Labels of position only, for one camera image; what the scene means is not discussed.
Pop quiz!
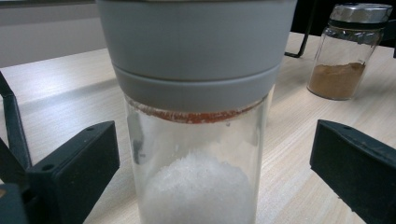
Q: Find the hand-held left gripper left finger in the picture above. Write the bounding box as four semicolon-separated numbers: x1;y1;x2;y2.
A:
26;120;120;224

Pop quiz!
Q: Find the glass salt jar grey lid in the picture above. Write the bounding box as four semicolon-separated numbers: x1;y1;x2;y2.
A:
95;0;298;224

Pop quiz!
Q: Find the black curtain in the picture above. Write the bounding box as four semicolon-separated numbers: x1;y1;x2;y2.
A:
290;0;396;49

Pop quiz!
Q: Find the black metal shelf riser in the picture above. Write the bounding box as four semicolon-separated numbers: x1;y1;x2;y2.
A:
284;0;318;59

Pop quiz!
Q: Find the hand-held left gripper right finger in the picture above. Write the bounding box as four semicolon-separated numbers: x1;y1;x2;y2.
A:
309;119;396;224

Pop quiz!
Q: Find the glass spice jar brown powder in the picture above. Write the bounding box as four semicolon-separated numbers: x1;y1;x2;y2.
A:
306;2;394;102

